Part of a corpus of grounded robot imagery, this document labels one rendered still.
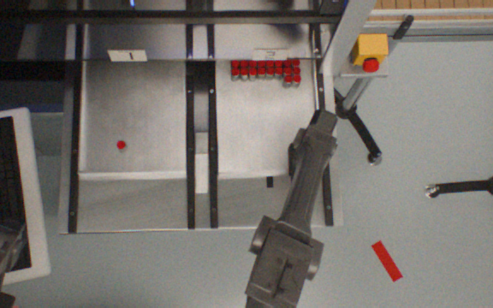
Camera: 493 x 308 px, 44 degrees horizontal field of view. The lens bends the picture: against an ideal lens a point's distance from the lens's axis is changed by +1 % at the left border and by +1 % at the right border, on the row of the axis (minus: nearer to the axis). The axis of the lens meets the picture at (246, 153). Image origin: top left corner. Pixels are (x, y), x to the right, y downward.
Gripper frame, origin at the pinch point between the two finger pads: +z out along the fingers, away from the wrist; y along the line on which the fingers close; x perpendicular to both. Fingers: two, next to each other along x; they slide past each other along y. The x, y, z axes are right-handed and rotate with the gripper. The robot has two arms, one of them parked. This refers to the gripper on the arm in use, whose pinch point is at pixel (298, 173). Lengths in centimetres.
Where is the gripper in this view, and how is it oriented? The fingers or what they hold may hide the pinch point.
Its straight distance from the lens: 152.7
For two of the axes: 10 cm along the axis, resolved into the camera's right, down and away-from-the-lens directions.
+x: -10.0, 0.1, -0.7
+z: -0.6, 2.9, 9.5
